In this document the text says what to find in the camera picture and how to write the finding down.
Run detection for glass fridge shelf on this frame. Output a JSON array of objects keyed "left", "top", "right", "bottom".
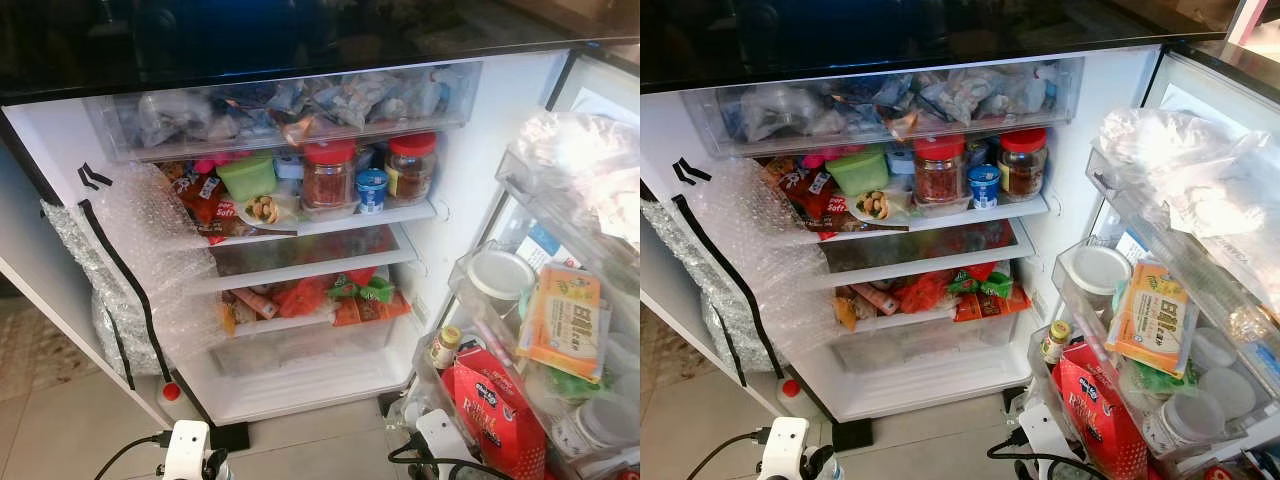
[
  {"left": 210, "top": 225, "right": 418, "bottom": 293},
  {"left": 822, "top": 220, "right": 1037, "bottom": 287}
]

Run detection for clear fridge drawer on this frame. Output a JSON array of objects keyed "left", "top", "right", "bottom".
[
  {"left": 85, "top": 60, "right": 483, "bottom": 163},
  {"left": 682, "top": 57, "right": 1086, "bottom": 159}
]

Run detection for white fridge door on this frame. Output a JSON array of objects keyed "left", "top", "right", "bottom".
[
  {"left": 400, "top": 50, "right": 641, "bottom": 480},
  {"left": 1020, "top": 40, "right": 1280, "bottom": 480}
]

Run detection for clear crisper drawer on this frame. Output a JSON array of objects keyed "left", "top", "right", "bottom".
[
  {"left": 205, "top": 315, "right": 401, "bottom": 379},
  {"left": 830, "top": 310, "right": 1021, "bottom": 373}
]

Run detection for pink wrapped packet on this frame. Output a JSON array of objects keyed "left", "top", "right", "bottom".
[
  {"left": 850, "top": 283, "right": 901, "bottom": 317},
  {"left": 235, "top": 288, "right": 281, "bottom": 323}
]

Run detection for red mesh bag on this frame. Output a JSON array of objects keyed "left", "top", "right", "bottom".
[
  {"left": 893, "top": 272, "right": 946, "bottom": 314},
  {"left": 275, "top": 278, "right": 331, "bottom": 319}
]

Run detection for patterned floor rug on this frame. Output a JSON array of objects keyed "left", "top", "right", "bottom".
[
  {"left": 640, "top": 310, "right": 706, "bottom": 396},
  {"left": 0, "top": 300, "right": 101, "bottom": 401}
]

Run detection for orange snack packet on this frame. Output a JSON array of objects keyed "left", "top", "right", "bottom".
[
  {"left": 955, "top": 287, "right": 1033, "bottom": 323},
  {"left": 335, "top": 293, "right": 413, "bottom": 327}
]

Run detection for white lid plastic jar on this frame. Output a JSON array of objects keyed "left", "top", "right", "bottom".
[
  {"left": 550, "top": 395, "right": 641, "bottom": 461},
  {"left": 1140, "top": 390, "right": 1229, "bottom": 459}
]

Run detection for bubble wrap sheet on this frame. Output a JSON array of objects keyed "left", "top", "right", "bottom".
[
  {"left": 40, "top": 165, "right": 236, "bottom": 376},
  {"left": 640, "top": 160, "right": 841, "bottom": 371}
]

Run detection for green snack packet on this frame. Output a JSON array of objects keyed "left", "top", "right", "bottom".
[
  {"left": 945, "top": 268, "right": 1011, "bottom": 299},
  {"left": 330, "top": 275, "right": 396, "bottom": 303}
]

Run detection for small yellow cap bottle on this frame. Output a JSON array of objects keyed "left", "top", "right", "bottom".
[
  {"left": 1040, "top": 320, "right": 1073, "bottom": 366},
  {"left": 430, "top": 325, "right": 463, "bottom": 371}
]

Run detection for food pack with rolls picture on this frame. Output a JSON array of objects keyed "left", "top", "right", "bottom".
[
  {"left": 235, "top": 193, "right": 301, "bottom": 229},
  {"left": 845, "top": 188, "right": 916, "bottom": 226}
]

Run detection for red snack packet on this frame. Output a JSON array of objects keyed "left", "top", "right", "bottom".
[
  {"left": 160, "top": 162, "right": 233, "bottom": 246},
  {"left": 765, "top": 158, "right": 846, "bottom": 241}
]

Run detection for red printed carton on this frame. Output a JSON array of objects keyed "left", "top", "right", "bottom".
[
  {"left": 1050, "top": 342, "right": 1151, "bottom": 480},
  {"left": 443, "top": 348, "right": 549, "bottom": 480}
]

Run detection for green plastic container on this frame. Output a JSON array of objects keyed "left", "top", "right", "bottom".
[
  {"left": 216, "top": 152, "right": 279, "bottom": 201},
  {"left": 826, "top": 148, "right": 891, "bottom": 197}
]

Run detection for orange yellow carton box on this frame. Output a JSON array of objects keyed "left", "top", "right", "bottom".
[
  {"left": 517, "top": 263, "right": 606, "bottom": 383},
  {"left": 1105, "top": 260, "right": 1196, "bottom": 379}
]

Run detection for blue white yogurt cup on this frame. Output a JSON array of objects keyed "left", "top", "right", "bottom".
[
  {"left": 357, "top": 169, "right": 389, "bottom": 214},
  {"left": 967, "top": 165, "right": 1001, "bottom": 210}
]

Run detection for white lid round container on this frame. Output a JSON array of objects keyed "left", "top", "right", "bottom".
[
  {"left": 467, "top": 248, "right": 538, "bottom": 301},
  {"left": 1062, "top": 245, "right": 1133, "bottom": 299}
]

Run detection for red lid jar brown contents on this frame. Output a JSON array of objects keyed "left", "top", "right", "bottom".
[
  {"left": 387, "top": 132, "right": 438, "bottom": 206},
  {"left": 997, "top": 128, "right": 1049, "bottom": 203}
]

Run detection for crumpled clear plastic bag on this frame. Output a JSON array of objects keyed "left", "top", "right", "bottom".
[
  {"left": 510, "top": 110, "right": 641, "bottom": 251},
  {"left": 1095, "top": 108, "right": 1280, "bottom": 241}
]

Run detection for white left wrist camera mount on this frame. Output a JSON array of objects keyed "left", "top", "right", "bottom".
[
  {"left": 160, "top": 420, "right": 213, "bottom": 480},
  {"left": 757, "top": 418, "right": 811, "bottom": 480}
]

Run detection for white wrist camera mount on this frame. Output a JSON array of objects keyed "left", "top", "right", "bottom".
[
  {"left": 415, "top": 408, "right": 471, "bottom": 480},
  {"left": 1018, "top": 403, "right": 1076, "bottom": 480},
  {"left": 757, "top": 418, "right": 811, "bottom": 480},
  {"left": 160, "top": 420, "right": 213, "bottom": 480}
]

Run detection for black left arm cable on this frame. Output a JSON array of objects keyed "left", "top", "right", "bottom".
[
  {"left": 687, "top": 428, "right": 771, "bottom": 480},
  {"left": 95, "top": 432, "right": 173, "bottom": 480}
]

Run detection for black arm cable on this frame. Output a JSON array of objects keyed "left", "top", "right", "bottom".
[
  {"left": 95, "top": 432, "right": 173, "bottom": 480},
  {"left": 388, "top": 440, "right": 511, "bottom": 480},
  {"left": 988, "top": 428, "right": 1101, "bottom": 480},
  {"left": 687, "top": 428, "right": 771, "bottom": 480}
]

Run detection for black strap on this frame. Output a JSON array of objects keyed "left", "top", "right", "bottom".
[
  {"left": 78, "top": 200, "right": 166, "bottom": 386},
  {"left": 672, "top": 195, "right": 763, "bottom": 386}
]

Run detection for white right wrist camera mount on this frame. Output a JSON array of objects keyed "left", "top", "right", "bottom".
[
  {"left": 1018, "top": 403, "right": 1076, "bottom": 480},
  {"left": 415, "top": 408, "right": 471, "bottom": 480}
]

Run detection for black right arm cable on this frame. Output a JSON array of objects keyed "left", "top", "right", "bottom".
[
  {"left": 988, "top": 428, "right": 1101, "bottom": 480},
  {"left": 388, "top": 440, "right": 511, "bottom": 480}
]

